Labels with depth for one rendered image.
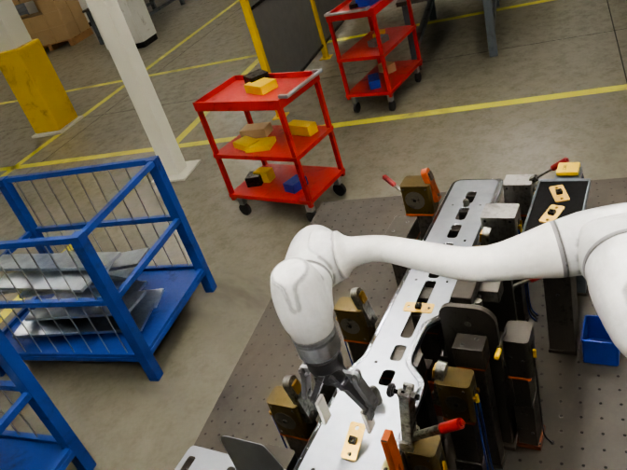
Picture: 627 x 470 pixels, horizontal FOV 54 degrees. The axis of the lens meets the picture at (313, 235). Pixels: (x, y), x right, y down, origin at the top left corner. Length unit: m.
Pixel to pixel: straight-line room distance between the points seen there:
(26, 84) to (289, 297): 7.58
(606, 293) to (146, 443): 2.59
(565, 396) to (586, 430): 0.12
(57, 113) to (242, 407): 6.88
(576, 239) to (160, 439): 2.48
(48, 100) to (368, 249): 7.51
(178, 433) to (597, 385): 1.98
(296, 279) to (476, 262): 0.32
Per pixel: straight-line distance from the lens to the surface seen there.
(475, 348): 1.45
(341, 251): 1.26
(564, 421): 1.85
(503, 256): 1.11
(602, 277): 1.01
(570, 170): 1.97
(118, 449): 3.31
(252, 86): 4.19
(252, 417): 2.06
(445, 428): 1.30
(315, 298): 1.14
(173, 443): 3.16
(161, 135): 5.65
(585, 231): 1.09
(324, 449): 1.50
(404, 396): 1.25
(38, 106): 8.61
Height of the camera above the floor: 2.13
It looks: 31 degrees down
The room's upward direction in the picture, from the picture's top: 18 degrees counter-clockwise
